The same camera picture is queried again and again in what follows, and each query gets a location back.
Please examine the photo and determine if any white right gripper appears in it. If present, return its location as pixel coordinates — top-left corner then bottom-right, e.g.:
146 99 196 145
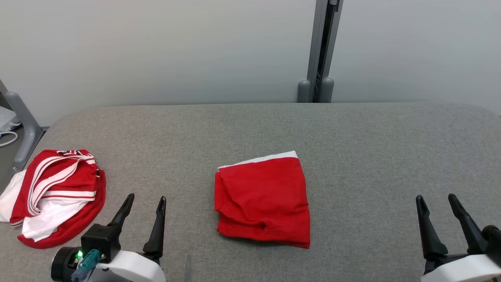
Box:
415 193 501 282

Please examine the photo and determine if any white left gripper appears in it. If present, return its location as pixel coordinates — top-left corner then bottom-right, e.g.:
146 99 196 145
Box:
92 193 167 282

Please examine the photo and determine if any red white jersey shirt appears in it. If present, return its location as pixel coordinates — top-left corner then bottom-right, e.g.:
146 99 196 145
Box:
0 149 106 249
214 151 311 249

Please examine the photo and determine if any grey curved stand leg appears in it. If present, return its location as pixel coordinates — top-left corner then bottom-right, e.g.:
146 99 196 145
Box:
0 80 44 174

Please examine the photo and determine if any white flat object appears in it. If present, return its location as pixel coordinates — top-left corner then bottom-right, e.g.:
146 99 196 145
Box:
0 106 21 132

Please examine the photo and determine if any teal cable connector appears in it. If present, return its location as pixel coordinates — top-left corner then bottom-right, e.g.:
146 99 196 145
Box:
70 249 103 282

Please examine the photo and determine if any white cable loop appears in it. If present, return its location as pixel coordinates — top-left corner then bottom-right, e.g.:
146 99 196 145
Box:
0 131 19 148

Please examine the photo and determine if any grey metal frame post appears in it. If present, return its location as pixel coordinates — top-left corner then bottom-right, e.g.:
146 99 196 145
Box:
297 0 344 103

